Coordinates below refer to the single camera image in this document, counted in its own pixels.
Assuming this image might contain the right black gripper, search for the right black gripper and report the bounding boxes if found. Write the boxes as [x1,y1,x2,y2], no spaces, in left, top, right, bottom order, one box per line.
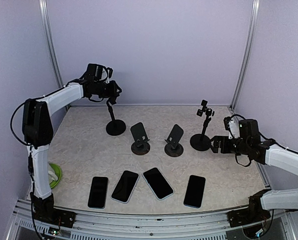
[207,135,250,155]

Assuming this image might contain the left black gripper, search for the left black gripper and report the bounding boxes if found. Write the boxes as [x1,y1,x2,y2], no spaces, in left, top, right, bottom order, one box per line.
[95,79,122,98]

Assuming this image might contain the black pole phone stand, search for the black pole phone stand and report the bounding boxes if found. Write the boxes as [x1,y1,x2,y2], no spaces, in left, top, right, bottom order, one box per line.
[106,98,126,136]
[190,99,214,152]

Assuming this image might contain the folding plate phone stand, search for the folding plate phone stand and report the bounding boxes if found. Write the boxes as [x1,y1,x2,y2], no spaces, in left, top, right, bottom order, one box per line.
[130,122,150,156]
[164,124,184,157]

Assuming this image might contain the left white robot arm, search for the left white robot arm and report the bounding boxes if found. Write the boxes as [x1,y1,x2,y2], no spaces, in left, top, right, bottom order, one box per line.
[20,63,126,201]

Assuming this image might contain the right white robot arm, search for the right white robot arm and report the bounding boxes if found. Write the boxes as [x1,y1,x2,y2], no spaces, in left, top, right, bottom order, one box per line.
[210,117,298,222]

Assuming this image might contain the rightmost black smartphone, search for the rightmost black smartphone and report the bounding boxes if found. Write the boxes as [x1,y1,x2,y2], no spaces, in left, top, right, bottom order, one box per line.
[183,175,206,209]

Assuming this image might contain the black smartphone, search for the black smartphone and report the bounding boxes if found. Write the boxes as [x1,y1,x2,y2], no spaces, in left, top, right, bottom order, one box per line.
[183,175,206,209]
[87,176,108,209]
[111,170,139,204]
[143,167,174,200]

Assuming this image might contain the green saucer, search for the green saucer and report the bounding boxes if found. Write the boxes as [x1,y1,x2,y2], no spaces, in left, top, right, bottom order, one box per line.
[48,163,62,189]

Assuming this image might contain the leftmost black smartphone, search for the leftmost black smartphone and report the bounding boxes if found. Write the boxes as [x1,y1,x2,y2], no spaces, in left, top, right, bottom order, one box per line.
[87,176,108,209]

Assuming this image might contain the cream ribbed mug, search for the cream ribbed mug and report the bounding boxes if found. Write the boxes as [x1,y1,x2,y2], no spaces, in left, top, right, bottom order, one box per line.
[48,168,58,182]

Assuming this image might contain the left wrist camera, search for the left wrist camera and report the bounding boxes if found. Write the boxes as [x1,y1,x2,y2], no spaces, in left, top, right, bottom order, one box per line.
[105,67,113,84]

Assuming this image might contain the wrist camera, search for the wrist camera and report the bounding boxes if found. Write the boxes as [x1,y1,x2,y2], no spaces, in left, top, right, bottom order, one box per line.
[105,67,113,84]
[224,116,240,139]

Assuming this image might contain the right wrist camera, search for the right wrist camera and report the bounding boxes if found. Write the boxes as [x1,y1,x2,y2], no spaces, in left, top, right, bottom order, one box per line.
[224,116,240,139]

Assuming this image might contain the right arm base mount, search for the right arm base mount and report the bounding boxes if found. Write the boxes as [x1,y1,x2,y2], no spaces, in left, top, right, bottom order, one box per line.
[227,189,271,228]

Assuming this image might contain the left aluminium frame post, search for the left aluminium frame post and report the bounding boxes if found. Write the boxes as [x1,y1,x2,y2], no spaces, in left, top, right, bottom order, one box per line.
[38,0,69,111]

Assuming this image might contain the aluminium frame post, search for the aluminium frame post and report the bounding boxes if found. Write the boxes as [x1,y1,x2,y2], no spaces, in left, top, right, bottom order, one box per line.
[38,0,69,111]
[230,0,260,112]

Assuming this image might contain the front aluminium rail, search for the front aluminium rail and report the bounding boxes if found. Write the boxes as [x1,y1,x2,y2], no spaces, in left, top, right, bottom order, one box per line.
[3,199,298,240]

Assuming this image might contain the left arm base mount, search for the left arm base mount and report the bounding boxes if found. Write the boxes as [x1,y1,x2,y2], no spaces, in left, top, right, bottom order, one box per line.
[30,193,76,229]

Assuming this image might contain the right aluminium frame post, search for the right aluminium frame post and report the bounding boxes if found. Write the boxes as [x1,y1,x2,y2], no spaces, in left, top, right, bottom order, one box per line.
[230,0,260,112]

